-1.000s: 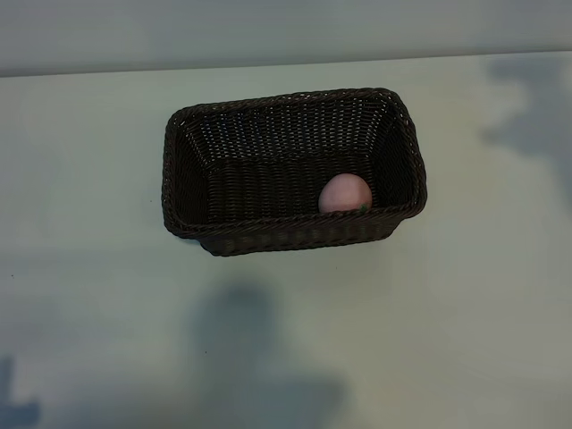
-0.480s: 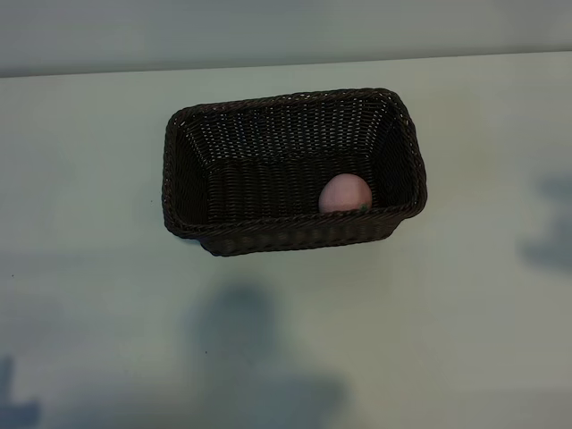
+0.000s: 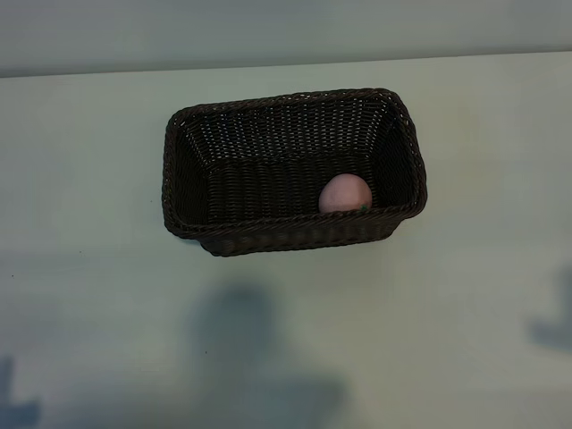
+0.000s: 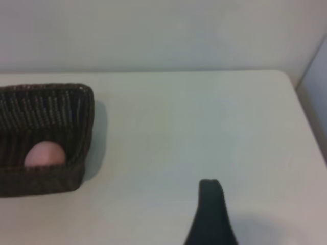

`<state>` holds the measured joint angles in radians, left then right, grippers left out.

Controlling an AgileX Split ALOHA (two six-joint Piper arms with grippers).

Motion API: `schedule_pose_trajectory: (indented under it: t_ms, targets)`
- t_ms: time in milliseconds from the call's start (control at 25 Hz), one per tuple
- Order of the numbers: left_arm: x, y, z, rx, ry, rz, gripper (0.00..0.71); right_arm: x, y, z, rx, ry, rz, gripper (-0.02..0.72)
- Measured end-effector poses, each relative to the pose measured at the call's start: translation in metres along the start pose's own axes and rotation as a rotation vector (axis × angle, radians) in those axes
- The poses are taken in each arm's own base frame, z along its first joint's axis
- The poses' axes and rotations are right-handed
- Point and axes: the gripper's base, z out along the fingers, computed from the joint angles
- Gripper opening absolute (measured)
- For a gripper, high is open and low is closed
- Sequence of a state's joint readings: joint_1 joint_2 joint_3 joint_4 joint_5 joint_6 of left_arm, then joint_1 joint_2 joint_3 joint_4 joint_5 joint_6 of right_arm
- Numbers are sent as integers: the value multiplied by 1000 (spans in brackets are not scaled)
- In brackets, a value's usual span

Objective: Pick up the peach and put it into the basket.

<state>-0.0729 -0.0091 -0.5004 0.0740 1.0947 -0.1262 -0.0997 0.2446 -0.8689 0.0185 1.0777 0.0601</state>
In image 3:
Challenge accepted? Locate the dark brown woven basket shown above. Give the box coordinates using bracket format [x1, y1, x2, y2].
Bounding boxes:
[161, 87, 429, 258]

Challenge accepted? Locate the pink peach with green stem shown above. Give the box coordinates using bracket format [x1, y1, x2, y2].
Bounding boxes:
[318, 172, 373, 215]

